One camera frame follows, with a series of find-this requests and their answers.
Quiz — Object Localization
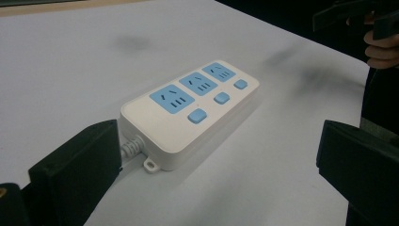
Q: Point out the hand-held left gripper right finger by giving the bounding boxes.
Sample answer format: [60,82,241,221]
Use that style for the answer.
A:
[315,120,399,226]

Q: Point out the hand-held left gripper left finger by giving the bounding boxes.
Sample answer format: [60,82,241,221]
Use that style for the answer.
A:
[27,119,123,226]

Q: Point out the white power strip blue sockets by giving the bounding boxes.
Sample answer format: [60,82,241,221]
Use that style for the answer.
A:
[120,59,261,174]

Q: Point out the white power strip cable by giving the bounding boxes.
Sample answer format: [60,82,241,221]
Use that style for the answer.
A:
[120,135,147,159]

